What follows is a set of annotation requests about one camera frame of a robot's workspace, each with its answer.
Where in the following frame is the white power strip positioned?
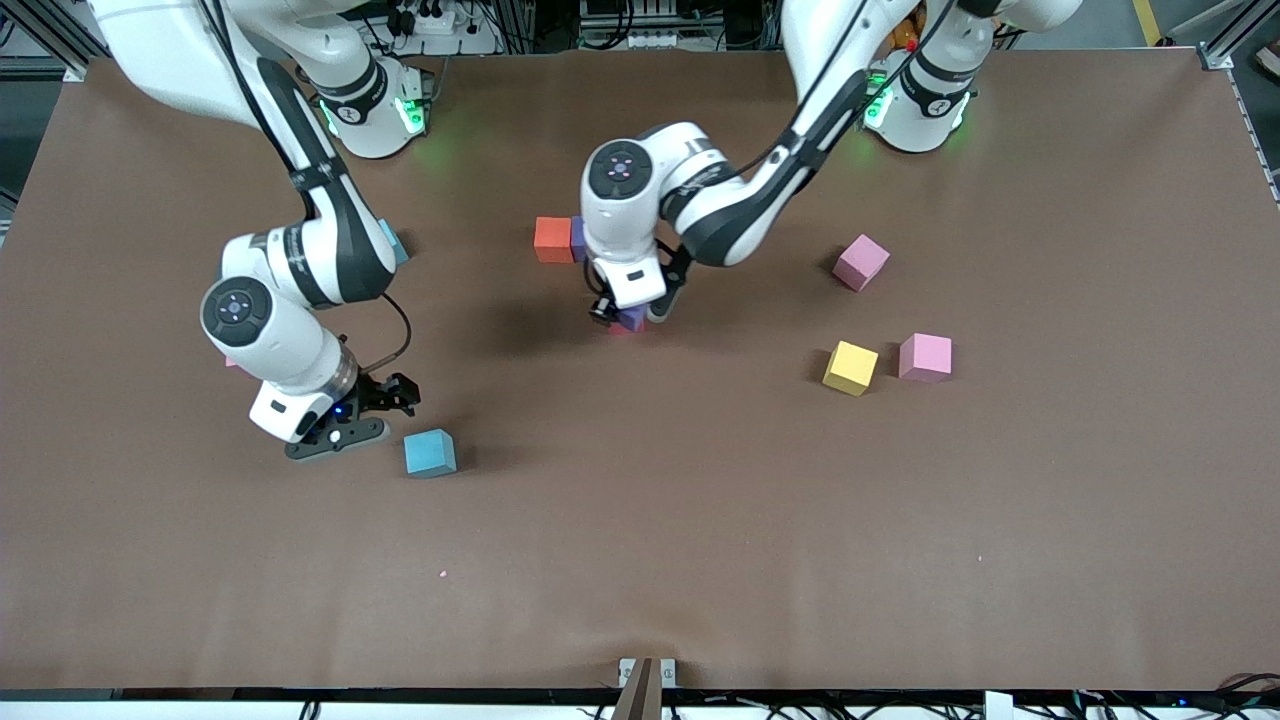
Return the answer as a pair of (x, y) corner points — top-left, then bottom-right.
(578, 0), (723, 51)
(385, 0), (501, 57)

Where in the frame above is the orange foam block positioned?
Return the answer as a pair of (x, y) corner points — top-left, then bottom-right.
(533, 217), (574, 265)

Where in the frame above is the brown upright pole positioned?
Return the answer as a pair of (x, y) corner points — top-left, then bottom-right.
(611, 657), (665, 720)

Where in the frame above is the yellow foam block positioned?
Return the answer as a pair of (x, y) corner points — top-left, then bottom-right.
(822, 340), (880, 398)

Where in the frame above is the lilac pink foam block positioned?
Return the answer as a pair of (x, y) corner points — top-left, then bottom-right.
(832, 233), (892, 293)

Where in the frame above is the small metal bracket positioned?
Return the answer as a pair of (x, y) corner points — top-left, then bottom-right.
(618, 657), (678, 691)

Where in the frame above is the aluminium frame profile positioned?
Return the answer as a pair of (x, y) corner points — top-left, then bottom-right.
(1195, 0), (1280, 73)
(0, 0), (91, 83)

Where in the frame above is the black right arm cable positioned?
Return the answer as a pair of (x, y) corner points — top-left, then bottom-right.
(358, 290), (414, 376)

